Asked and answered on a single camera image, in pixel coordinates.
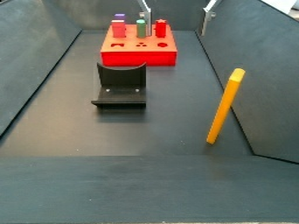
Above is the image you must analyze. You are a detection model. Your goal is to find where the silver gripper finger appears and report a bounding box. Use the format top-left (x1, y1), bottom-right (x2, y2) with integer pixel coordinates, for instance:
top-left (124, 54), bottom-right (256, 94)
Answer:
top-left (200, 0), bottom-right (220, 36)
top-left (136, 0), bottom-right (152, 37)

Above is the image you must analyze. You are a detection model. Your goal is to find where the yellow square-circle peg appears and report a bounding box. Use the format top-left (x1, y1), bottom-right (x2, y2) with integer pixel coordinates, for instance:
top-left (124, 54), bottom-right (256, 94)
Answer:
top-left (207, 68), bottom-right (245, 144)

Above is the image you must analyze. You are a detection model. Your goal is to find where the red peg board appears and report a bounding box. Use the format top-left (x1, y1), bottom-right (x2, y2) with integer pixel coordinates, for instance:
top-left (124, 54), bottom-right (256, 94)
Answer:
top-left (98, 24), bottom-right (177, 67)

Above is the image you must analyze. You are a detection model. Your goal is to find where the green cylinder peg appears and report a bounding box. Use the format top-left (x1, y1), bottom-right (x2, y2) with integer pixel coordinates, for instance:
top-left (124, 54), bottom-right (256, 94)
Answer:
top-left (136, 19), bottom-right (145, 39)

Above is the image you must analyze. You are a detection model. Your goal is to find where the red star peg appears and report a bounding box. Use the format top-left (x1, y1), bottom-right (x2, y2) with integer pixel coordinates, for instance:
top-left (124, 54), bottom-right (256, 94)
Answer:
top-left (155, 19), bottom-right (167, 38)

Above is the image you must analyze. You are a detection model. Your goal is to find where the purple rectangular peg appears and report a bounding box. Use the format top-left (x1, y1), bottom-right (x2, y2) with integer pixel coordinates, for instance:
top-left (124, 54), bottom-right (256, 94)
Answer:
top-left (114, 13), bottom-right (127, 20)

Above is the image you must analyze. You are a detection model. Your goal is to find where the pink-red rectangular peg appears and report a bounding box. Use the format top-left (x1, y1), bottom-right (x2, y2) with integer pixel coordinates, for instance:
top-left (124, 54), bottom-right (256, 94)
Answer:
top-left (110, 20), bottom-right (127, 38)

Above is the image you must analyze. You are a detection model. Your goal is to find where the black curved holder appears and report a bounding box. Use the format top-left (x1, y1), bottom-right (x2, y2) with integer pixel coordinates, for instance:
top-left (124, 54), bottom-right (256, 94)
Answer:
top-left (90, 64), bottom-right (145, 107)

